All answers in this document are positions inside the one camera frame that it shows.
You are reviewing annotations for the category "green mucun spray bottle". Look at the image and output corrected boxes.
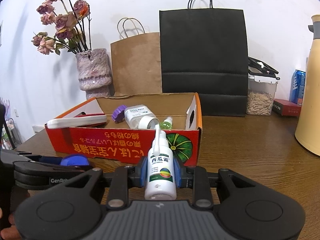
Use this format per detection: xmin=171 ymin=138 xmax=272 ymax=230
xmin=160 ymin=116 xmax=173 ymax=130

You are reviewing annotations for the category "blue round lid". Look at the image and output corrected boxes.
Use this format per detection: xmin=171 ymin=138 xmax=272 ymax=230
xmin=60 ymin=154 xmax=89 ymax=166

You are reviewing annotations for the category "pink textured ceramic vase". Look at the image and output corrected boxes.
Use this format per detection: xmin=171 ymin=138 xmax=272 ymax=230
xmin=75 ymin=48 xmax=112 ymax=99

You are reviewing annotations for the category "clear seed storage container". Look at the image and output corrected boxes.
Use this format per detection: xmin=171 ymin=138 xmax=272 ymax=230
xmin=246 ymin=57 xmax=280 ymax=116

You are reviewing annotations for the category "dried pink rose bouquet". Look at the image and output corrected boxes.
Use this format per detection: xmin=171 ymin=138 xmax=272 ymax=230
xmin=31 ymin=0 xmax=92 ymax=55

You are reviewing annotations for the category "red cardboard pumpkin box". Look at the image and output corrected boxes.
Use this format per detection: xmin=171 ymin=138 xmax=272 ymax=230
xmin=45 ymin=93 xmax=202 ymax=166

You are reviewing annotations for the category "black paper bag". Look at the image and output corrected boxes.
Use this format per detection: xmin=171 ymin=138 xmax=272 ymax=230
xmin=159 ymin=0 xmax=248 ymax=116

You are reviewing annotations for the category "person's hand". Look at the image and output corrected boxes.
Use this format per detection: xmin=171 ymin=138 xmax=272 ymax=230
xmin=1 ymin=213 xmax=22 ymax=240

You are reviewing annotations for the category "clear white-lidded jar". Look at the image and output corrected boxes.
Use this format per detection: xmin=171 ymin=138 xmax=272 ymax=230
xmin=124 ymin=105 xmax=159 ymax=129

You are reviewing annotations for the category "purple ridged cap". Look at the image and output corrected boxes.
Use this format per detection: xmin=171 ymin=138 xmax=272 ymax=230
xmin=111 ymin=105 xmax=127 ymax=123

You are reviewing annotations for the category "blue drink can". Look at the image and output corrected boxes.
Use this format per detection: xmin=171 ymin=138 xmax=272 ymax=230
xmin=290 ymin=70 xmax=306 ymax=106

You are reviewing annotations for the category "cream yellow thermos jug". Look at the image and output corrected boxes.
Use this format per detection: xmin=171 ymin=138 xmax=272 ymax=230
xmin=295 ymin=14 xmax=320 ymax=155

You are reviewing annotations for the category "brown kraft paper bag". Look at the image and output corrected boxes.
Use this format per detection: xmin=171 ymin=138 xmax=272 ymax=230
xmin=111 ymin=17 xmax=162 ymax=95

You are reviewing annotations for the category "dark red small box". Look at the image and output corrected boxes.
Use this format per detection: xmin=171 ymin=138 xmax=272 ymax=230
xmin=272 ymin=99 xmax=301 ymax=116

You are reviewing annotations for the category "white nasal spray bottle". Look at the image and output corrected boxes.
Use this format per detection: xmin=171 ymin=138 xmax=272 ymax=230
xmin=144 ymin=124 xmax=176 ymax=201

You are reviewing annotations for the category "red white lint brush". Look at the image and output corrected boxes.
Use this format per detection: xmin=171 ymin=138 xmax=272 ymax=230
xmin=46 ymin=114 xmax=107 ymax=129

